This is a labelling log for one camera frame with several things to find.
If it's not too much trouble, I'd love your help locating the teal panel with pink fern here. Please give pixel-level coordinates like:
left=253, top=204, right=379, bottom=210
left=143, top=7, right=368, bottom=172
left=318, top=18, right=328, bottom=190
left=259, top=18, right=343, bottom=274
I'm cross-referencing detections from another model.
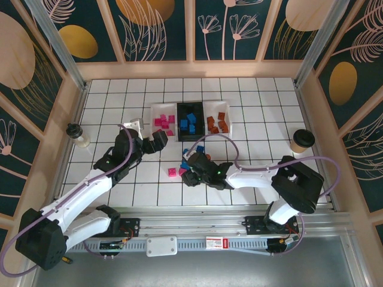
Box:
left=314, top=0, right=383, bottom=129

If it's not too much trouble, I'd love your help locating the teal panel with pink flowers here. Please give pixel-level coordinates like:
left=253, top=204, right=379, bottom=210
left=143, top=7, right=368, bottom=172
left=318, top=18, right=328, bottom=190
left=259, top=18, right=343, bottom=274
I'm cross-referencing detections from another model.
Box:
left=193, top=0, right=267, bottom=62

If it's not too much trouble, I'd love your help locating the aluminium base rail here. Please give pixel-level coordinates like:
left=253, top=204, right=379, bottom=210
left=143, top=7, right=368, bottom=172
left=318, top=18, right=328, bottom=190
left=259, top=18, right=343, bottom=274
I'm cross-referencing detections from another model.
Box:
left=29, top=204, right=352, bottom=240

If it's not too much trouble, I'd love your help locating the grey slotted cable duct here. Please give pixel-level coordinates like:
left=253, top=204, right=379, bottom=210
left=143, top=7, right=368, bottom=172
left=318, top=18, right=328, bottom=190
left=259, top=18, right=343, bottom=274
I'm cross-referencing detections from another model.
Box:
left=64, top=239, right=303, bottom=255

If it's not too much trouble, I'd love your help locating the paper coffee cup black lid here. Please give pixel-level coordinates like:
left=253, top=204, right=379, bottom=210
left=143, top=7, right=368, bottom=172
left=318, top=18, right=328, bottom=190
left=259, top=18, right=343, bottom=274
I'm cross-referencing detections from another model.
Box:
left=290, top=129, right=315, bottom=155

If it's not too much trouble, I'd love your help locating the teal panel with white leaves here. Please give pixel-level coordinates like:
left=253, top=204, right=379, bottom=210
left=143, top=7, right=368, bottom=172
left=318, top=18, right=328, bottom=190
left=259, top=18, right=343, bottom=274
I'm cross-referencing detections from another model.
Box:
left=106, top=0, right=189, bottom=63

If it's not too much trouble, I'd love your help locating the red and white label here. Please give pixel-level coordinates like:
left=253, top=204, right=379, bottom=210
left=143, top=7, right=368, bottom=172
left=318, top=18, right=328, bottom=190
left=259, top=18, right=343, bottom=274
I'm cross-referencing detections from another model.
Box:
left=205, top=236, right=229, bottom=249

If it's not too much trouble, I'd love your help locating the teal panel with pink leaves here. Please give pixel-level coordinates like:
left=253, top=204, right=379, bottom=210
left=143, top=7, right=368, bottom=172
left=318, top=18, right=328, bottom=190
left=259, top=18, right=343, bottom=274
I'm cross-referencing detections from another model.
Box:
left=341, top=110, right=383, bottom=215

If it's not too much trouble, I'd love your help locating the teal panel with yellow oval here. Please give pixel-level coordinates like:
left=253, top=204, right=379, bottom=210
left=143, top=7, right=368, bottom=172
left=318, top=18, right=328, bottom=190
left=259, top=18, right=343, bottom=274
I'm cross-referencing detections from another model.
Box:
left=49, top=0, right=120, bottom=63

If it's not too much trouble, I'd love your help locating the teal panel with pink flower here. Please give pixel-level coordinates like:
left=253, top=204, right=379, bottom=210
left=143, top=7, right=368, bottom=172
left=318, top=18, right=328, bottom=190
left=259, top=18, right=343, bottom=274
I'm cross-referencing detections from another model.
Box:
left=0, top=95, right=42, bottom=216

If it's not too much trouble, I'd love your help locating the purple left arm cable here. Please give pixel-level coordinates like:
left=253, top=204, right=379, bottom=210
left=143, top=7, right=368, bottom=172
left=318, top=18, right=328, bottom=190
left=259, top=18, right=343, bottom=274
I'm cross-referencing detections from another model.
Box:
left=0, top=124, right=143, bottom=277

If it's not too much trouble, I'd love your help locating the aluminium corner post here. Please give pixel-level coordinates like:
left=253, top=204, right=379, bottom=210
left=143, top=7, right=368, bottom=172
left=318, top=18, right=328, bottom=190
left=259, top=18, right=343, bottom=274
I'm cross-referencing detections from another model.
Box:
left=293, top=0, right=344, bottom=88
left=23, top=0, right=88, bottom=91

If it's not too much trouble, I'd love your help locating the glass bottle with black cap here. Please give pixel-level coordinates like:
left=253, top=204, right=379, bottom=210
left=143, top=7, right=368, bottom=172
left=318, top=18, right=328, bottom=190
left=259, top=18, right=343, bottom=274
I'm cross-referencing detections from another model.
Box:
left=66, top=122, right=91, bottom=149

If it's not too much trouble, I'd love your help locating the black plastic tray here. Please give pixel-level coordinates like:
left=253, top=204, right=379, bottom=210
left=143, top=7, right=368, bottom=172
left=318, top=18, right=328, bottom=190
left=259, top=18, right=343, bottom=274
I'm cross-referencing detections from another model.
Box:
left=176, top=102, right=206, bottom=142

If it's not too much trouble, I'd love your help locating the small controller board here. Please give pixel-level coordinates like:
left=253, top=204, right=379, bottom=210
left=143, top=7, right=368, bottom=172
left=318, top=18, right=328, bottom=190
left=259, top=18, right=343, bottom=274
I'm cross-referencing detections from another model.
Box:
left=98, top=239, right=126, bottom=254

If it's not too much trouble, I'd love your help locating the grey metal base sheet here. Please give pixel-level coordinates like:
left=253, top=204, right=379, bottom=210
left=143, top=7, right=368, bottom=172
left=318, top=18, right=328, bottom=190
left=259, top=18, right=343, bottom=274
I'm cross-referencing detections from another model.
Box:
left=16, top=251, right=370, bottom=287

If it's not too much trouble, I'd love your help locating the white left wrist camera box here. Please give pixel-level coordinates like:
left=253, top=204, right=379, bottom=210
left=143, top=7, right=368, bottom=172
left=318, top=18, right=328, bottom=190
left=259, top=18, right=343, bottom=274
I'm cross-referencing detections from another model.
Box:
left=129, top=118, right=145, bottom=132

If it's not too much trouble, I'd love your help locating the teal panel with yellow lines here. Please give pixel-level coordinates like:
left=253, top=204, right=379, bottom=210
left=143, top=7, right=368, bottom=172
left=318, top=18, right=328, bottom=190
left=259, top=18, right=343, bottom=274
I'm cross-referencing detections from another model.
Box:
left=0, top=0, right=67, bottom=140

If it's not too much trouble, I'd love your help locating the white plastic box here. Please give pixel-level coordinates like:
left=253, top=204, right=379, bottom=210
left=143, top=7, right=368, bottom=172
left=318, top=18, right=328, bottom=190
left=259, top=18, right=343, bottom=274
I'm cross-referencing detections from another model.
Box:
left=145, top=235, right=178, bottom=257

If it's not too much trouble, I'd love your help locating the white plastic tray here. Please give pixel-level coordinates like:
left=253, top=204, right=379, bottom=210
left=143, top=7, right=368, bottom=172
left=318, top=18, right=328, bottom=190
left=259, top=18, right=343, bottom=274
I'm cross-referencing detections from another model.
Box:
left=202, top=100, right=233, bottom=135
left=150, top=103, right=180, bottom=142

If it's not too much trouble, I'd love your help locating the teal panel with beige oval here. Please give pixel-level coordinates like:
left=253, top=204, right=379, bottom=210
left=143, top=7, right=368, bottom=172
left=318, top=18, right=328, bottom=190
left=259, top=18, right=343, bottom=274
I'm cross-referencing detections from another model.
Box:
left=263, top=0, right=330, bottom=62

